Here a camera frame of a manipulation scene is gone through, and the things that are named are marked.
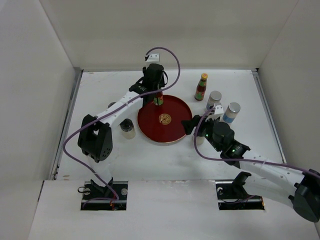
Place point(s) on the green label sauce bottle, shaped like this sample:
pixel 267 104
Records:
pixel 158 99
pixel 201 87

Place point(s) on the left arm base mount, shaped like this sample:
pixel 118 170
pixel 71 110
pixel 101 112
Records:
pixel 100 198

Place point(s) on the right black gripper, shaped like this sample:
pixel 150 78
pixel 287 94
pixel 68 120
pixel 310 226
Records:
pixel 188 125

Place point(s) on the red round tray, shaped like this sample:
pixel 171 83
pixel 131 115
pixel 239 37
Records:
pixel 163 124

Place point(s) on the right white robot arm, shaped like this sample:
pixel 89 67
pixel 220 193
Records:
pixel 292 186

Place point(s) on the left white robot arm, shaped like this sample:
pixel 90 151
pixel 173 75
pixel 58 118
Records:
pixel 95 136

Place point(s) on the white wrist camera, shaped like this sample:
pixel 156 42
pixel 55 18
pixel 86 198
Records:
pixel 217 109
pixel 152 58

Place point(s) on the black cap glass shaker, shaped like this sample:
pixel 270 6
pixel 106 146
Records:
pixel 127 128

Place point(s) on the silver lid jar far right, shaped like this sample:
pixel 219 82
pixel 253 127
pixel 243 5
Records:
pixel 231 112

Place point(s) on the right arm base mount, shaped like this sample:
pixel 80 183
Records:
pixel 231 195

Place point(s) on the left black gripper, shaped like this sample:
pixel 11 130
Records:
pixel 161 85

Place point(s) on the silver lid jar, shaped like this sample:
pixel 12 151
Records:
pixel 231 112
pixel 214 98

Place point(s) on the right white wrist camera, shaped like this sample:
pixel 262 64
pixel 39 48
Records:
pixel 217 109

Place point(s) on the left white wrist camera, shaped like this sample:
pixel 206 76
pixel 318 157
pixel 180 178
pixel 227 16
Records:
pixel 152 58

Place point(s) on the silver lid jar near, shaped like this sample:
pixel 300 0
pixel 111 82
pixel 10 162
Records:
pixel 214 98

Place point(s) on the black cap spice jar front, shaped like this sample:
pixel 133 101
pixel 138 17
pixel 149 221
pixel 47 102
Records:
pixel 199 140

